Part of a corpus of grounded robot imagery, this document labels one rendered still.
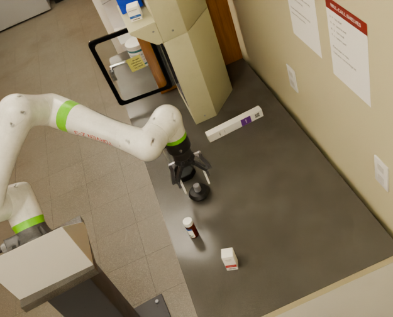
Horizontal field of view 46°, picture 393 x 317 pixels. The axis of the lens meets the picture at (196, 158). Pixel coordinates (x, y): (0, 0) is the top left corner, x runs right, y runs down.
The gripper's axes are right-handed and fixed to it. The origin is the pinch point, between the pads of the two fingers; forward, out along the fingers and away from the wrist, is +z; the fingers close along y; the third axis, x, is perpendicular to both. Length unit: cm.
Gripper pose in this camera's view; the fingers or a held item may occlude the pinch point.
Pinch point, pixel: (195, 183)
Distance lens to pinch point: 187.6
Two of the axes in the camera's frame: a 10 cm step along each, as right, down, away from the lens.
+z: 2.9, 6.8, 6.7
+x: 2.7, 6.1, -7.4
